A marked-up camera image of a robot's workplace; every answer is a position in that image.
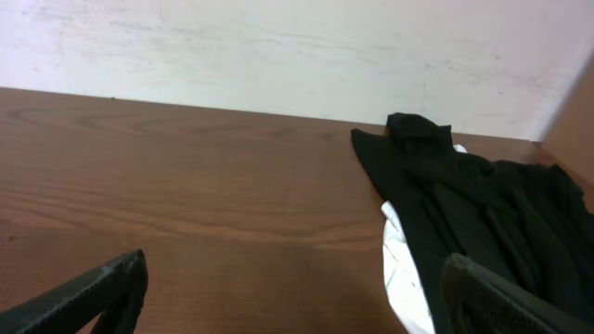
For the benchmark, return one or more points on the black garment in pile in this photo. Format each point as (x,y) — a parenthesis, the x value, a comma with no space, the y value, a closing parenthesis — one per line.
(528,223)

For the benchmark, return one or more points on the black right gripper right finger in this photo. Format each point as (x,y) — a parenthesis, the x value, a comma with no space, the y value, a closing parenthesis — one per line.
(480,301)

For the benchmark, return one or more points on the white garment in pile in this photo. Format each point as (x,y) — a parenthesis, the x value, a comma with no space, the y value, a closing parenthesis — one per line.
(404,273)

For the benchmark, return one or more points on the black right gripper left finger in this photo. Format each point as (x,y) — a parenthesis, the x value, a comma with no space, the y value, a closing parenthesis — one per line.
(111,295)

